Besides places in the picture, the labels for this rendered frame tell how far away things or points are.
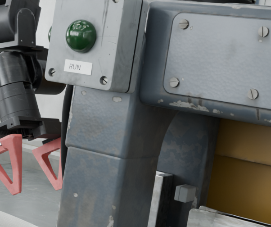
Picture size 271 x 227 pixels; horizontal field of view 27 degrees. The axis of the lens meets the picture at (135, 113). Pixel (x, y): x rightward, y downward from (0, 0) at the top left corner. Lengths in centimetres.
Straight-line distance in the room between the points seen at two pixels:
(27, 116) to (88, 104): 24
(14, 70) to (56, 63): 30
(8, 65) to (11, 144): 13
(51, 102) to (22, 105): 629
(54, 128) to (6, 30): 16
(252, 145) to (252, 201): 9
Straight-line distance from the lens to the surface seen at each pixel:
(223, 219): 68
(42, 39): 728
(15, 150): 76
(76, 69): 52
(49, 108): 712
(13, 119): 78
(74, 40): 51
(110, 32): 50
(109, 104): 55
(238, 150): 75
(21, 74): 83
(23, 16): 83
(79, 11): 53
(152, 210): 73
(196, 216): 68
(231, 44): 51
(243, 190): 81
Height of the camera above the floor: 125
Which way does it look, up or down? 3 degrees down
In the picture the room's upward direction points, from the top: 9 degrees clockwise
